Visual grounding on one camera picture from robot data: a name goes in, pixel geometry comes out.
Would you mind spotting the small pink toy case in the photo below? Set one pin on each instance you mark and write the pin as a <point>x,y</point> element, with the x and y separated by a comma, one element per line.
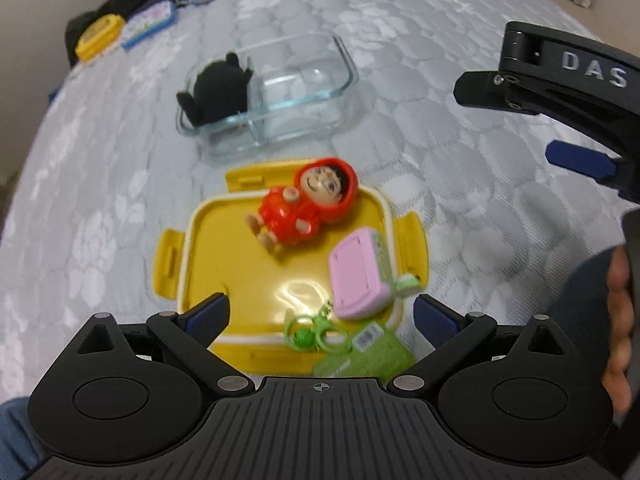
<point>356,270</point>

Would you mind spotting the blue-rimmed printed case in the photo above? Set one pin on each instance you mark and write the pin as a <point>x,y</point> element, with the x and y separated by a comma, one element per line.
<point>148,22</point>

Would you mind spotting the black plush toy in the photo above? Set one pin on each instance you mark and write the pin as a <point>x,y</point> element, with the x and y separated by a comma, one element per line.
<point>220,90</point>

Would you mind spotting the grey quilted mattress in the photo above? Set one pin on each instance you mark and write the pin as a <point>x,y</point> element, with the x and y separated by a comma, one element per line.
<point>450,35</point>

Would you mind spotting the red hooded doll figure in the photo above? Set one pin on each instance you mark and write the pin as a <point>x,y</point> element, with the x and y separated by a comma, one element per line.
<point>290,212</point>

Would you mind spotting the yellow container lid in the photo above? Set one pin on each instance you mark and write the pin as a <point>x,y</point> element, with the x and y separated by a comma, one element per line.
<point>225,245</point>

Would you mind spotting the clear glass container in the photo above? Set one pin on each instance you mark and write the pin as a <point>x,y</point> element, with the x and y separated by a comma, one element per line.
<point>300,90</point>

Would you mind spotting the green barcode tag card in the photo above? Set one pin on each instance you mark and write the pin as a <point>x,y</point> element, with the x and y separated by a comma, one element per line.
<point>380,357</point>

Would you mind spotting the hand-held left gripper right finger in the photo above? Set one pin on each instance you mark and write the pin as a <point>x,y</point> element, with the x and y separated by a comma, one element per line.
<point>437,320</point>

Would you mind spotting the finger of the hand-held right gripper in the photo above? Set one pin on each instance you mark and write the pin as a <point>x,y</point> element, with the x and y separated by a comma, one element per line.
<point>580,157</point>

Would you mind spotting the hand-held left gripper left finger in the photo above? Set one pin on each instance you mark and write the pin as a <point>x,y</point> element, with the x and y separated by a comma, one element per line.
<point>207,317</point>

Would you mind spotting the small yellow box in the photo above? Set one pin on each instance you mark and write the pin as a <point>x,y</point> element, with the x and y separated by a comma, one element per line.
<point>100,37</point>

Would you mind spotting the person's right hand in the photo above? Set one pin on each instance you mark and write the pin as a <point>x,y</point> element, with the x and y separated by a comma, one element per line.
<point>620,320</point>

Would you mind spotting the person's left leg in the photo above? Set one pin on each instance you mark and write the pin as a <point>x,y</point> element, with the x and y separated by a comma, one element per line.
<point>17,435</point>

